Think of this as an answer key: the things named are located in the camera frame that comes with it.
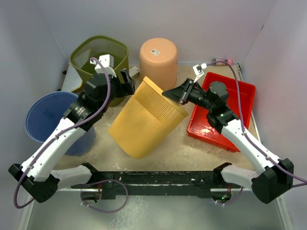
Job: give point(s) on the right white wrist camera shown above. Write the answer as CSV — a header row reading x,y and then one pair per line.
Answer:
x,y
199,71

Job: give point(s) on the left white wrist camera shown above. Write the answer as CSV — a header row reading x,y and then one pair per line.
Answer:
x,y
107,61

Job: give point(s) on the yellow mesh plastic basket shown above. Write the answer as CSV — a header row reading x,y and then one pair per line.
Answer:
x,y
145,120

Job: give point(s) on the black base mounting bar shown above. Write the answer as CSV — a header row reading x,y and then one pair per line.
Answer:
x,y
150,183

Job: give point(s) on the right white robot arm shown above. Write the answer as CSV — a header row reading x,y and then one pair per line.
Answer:
x,y
271,176

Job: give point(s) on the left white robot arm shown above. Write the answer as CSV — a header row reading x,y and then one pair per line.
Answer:
x,y
37,175

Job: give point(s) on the small pink capped bottle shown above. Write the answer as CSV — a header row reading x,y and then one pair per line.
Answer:
x,y
229,61

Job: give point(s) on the blue round plastic bucket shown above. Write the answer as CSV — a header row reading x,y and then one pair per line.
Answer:
x,y
44,116

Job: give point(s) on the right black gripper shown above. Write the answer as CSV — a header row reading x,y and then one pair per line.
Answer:
x,y
180,94

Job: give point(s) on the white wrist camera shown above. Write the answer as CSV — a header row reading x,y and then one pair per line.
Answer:
x,y
199,71
107,61

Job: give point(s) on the small white box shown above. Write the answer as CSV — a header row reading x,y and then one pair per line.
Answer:
x,y
134,72

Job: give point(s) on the white yellow-edged board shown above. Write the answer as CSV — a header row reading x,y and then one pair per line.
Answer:
x,y
72,80

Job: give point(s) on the green mesh plastic basket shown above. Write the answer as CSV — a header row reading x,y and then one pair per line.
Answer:
x,y
94,47

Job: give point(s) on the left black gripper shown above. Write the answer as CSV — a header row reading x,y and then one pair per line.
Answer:
x,y
129,82

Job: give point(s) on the orange round plastic bucket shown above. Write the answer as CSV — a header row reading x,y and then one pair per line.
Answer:
x,y
158,62

